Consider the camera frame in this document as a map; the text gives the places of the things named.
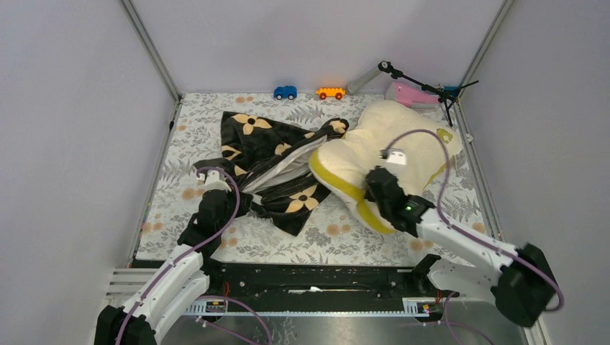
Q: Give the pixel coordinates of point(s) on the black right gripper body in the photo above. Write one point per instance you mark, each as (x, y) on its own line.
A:
(367, 195)

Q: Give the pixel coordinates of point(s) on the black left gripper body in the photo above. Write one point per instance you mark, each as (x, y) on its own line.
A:
(231, 204)

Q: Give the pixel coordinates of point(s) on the black floral plush pillowcase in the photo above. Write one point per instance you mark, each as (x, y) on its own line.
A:
(269, 161)

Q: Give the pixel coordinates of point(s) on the white quilted pillow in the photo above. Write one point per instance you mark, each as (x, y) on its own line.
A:
(342, 164)

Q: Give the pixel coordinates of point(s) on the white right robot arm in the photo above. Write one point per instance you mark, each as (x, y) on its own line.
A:
(518, 281)

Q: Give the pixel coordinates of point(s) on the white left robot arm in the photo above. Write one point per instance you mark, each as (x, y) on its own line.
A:
(147, 316)

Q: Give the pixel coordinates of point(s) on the yellow patch on pillow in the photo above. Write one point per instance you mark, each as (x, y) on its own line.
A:
(444, 135)

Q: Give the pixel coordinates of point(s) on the floral patterned table mat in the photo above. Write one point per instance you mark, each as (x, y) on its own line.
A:
(331, 235)

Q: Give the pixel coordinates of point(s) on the pink and white iron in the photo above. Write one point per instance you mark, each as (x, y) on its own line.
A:
(410, 97)

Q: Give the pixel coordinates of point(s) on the black tripod stand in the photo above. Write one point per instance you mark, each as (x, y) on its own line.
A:
(447, 95)

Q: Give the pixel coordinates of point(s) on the grey metal cylinder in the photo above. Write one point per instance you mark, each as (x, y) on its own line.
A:
(355, 85)

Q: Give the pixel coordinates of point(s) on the blue toy car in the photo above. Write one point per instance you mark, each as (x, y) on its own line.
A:
(285, 92)

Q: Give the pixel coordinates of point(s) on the orange toy car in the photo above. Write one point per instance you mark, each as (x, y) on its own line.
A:
(327, 93)

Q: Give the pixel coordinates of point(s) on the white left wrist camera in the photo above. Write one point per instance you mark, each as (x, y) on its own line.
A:
(213, 180)

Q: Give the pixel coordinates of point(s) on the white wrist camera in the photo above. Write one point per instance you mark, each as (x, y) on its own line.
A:
(213, 180)
(394, 157)

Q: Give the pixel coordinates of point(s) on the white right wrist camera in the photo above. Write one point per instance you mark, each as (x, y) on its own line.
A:
(394, 157)

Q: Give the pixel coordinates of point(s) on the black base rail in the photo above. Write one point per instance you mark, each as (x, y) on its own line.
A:
(293, 288)

